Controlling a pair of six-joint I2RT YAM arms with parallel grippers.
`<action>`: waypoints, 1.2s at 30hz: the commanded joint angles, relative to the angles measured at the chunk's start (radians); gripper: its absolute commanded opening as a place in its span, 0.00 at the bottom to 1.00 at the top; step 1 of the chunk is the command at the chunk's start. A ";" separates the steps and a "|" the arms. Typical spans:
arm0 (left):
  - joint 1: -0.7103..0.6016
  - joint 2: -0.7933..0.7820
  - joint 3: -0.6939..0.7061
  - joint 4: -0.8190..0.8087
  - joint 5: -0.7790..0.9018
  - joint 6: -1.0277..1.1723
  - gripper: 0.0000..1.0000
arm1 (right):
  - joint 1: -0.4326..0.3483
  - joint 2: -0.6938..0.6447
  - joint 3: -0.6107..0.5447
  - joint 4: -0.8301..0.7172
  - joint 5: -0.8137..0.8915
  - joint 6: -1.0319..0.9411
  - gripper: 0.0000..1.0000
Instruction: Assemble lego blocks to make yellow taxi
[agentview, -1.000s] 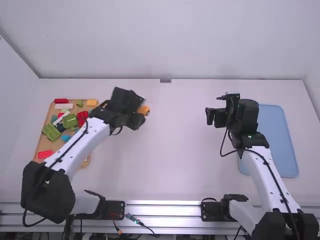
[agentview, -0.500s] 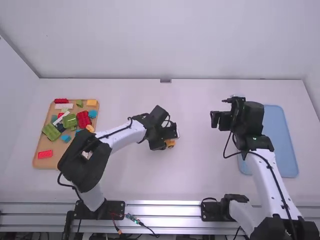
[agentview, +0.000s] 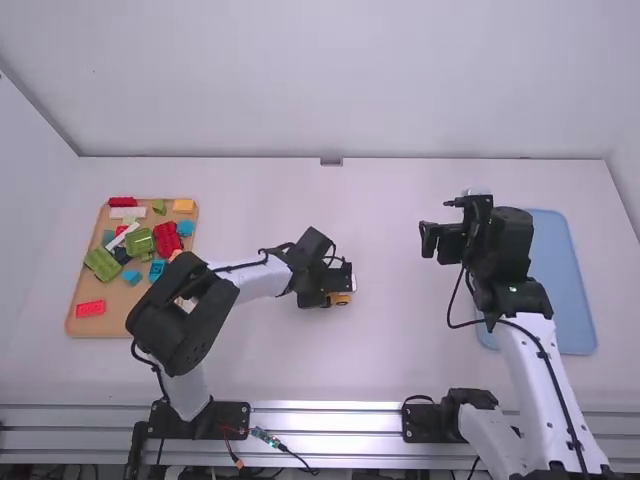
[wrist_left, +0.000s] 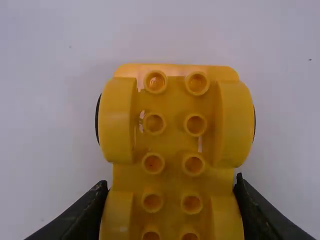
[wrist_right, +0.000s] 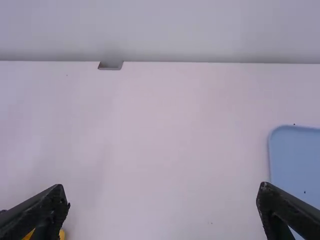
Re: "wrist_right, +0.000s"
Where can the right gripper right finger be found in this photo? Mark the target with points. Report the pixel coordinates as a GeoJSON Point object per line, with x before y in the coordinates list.
{"type": "Point", "coordinates": [280, 207]}

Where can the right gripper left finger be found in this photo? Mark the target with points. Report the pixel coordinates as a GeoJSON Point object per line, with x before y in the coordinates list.
{"type": "Point", "coordinates": [37, 212]}

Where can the blue mat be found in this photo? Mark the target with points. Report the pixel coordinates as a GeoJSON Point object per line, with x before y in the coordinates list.
{"type": "Point", "coordinates": [295, 155]}

